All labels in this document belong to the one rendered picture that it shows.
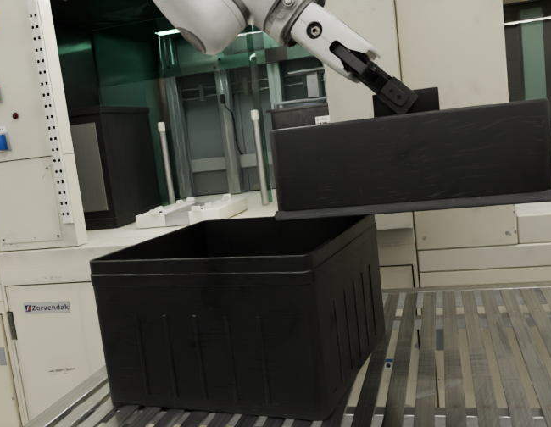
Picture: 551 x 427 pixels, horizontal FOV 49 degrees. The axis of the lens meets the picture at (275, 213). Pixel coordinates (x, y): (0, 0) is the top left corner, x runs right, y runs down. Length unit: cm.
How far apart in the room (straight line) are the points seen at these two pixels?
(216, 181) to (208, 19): 138
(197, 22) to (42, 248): 75
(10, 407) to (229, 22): 105
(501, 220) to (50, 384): 99
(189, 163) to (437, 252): 120
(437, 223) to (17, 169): 85
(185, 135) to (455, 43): 123
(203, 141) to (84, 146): 66
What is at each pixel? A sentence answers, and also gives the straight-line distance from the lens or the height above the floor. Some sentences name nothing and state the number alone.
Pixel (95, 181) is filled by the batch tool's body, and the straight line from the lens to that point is 154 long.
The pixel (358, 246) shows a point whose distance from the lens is 74.
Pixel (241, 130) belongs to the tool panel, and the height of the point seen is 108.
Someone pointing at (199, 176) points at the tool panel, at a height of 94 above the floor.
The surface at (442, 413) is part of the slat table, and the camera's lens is 66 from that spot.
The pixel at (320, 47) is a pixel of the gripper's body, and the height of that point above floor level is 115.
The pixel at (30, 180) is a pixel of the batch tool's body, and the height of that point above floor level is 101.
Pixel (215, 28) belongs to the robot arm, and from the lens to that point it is 77.
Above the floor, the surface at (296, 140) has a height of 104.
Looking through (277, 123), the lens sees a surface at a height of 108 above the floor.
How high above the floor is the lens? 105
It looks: 7 degrees down
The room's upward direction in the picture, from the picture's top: 7 degrees counter-clockwise
